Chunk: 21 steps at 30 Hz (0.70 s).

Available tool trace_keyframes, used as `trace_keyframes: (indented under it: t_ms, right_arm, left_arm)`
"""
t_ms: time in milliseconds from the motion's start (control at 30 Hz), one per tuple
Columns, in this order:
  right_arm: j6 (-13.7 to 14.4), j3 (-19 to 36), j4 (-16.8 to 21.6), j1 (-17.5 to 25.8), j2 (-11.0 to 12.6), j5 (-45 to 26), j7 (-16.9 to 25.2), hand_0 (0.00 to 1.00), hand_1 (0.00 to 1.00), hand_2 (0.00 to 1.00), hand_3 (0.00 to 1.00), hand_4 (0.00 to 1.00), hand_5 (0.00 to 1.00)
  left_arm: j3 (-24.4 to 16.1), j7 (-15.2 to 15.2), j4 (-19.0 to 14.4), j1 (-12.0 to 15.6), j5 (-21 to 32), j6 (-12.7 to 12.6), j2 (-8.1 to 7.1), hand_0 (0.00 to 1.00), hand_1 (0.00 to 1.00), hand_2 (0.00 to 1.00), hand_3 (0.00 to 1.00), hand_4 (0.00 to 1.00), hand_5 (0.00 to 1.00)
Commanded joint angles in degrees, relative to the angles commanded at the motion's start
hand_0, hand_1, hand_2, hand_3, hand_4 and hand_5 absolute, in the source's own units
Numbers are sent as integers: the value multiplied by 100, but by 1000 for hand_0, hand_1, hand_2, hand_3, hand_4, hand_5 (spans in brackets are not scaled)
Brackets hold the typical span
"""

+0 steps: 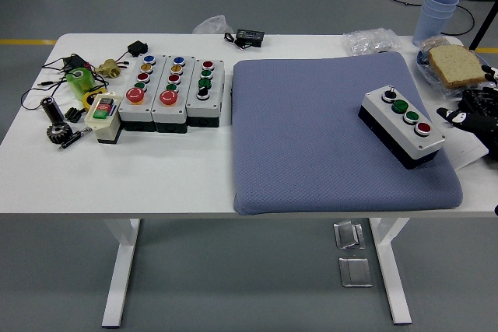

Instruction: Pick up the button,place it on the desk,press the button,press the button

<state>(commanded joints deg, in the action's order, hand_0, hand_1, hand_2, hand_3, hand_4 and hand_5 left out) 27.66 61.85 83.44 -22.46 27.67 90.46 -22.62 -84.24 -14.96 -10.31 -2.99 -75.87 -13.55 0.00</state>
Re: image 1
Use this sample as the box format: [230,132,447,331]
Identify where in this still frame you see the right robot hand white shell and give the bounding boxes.
[435,63,498,160]

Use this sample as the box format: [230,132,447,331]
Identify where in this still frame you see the grey four-button control box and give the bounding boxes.
[357,85,447,170]

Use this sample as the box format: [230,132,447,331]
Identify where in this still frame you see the grey four-button box with selector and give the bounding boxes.
[186,58,226,129]

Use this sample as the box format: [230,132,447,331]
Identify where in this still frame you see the grey five-button emergency-stop box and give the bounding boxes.
[151,54,195,134]
[117,54,168,133]

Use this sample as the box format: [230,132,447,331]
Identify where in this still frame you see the white card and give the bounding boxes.
[453,129,489,172]

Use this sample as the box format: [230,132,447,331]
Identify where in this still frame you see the blue plate with plastic wrap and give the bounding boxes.
[415,36,498,99]

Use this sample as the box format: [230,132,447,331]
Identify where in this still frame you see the white bread slice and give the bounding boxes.
[426,44,493,90]

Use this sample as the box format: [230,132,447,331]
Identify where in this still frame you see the brown food in clear container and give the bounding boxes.
[419,36,452,54]

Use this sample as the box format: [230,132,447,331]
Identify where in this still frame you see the black slanted pole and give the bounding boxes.
[468,0,498,51]

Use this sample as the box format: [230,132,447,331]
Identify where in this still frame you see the clear bubble plastic pack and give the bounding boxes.
[342,27,400,56]

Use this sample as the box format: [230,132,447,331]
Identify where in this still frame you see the blue-grey cushion mat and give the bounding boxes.
[231,51,464,216]

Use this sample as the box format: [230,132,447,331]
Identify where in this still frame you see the metal floor plate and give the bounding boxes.
[338,257,374,288]
[333,221,366,250]

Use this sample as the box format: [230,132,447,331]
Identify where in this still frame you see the white table leg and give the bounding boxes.
[369,217,412,325]
[101,218,142,328]

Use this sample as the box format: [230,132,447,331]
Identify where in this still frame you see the black digital meter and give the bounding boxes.
[223,28,266,50]

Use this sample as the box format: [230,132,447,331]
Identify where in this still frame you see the clear crumpled plastic bag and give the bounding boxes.
[192,15,227,36]

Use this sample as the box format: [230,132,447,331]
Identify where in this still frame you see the brass valve fitting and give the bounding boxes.
[93,58,121,79]

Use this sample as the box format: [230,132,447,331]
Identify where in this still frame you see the yellow tape roll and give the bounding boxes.
[80,89,105,111]

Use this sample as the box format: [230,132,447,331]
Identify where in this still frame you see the green translucent roll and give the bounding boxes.
[65,67,96,100]

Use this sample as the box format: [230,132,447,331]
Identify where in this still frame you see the black metal pen tool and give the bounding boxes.
[57,126,94,152]

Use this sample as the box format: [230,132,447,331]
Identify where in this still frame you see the black power adapter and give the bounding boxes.
[61,54,89,72]

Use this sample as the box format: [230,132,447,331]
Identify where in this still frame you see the black gear with shaft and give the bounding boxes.
[40,97,74,147]

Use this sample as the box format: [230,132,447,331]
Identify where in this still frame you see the small black module red wires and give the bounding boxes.
[116,40,149,61]

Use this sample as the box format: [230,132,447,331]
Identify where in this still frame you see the white switch box green button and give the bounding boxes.
[84,91,124,145]

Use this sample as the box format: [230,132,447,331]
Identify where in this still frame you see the thin black cable with plug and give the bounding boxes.
[19,55,110,112]

